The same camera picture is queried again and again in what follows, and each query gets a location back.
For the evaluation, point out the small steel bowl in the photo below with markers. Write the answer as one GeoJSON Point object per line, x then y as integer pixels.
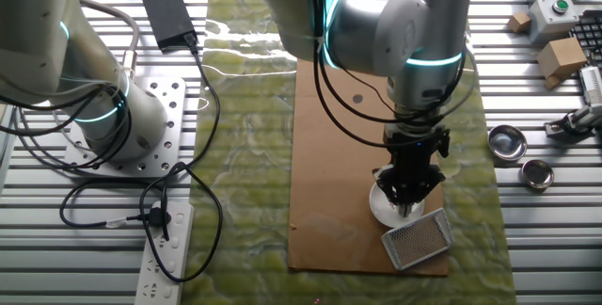
{"type": "Point", "coordinates": [537, 174]}

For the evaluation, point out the green marbled mat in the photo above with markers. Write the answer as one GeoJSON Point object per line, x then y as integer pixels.
{"type": "Point", "coordinates": [249, 154]}

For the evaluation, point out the silver ribbed camera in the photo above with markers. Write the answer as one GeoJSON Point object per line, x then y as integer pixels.
{"type": "Point", "coordinates": [591, 86]}

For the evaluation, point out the small camera on mount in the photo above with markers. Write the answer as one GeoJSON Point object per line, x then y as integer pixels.
{"type": "Point", "coordinates": [578, 121]}

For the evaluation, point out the white plate with berry print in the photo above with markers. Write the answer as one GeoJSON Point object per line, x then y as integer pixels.
{"type": "Point", "coordinates": [381, 213]}

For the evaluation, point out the large cardboard cube box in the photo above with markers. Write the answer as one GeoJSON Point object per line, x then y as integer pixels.
{"type": "Point", "coordinates": [562, 58]}

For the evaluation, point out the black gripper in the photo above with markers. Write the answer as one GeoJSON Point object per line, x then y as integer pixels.
{"type": "Point", "coordinates": [411, 164]}

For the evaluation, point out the green button box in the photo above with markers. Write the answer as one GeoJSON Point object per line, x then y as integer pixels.
{"type": "Point", "coordinates": [550, 18]}

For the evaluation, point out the brown cardboard sheet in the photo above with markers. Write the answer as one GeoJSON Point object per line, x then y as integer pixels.
{"type": "Point", "coordinates": [329, 178]}

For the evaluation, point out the black keyboard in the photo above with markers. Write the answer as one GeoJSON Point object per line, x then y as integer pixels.
{"type": "Point", "coordinates": [588, 36]}

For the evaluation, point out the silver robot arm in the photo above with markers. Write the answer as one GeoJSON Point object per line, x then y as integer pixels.
{"type": "Point", "coordinates": [376, 27]}

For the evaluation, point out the white power strip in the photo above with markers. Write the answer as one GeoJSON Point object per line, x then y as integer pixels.
{"type": "Point", "coordinates": [162, 258]}

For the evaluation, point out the large steel bowl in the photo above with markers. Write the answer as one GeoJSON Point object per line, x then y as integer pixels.
{"type": "Point", "coordinates": [507, 142]}

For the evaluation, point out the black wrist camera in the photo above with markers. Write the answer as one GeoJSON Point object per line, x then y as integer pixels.
{"type": "Point", "coordinates": [443, 142]}

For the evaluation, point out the small cardboard cube box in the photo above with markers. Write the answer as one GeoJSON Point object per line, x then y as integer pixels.
{"type": "Point", "coordinates": [518, 22]}

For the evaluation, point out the black power adapter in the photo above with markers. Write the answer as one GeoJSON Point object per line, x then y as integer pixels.
{"type": "Point", "coordinates": [167, 15]}

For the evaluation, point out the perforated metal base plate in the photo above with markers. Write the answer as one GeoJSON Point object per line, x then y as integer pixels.
{"type": "Point", "coordinates": [167, 107]}

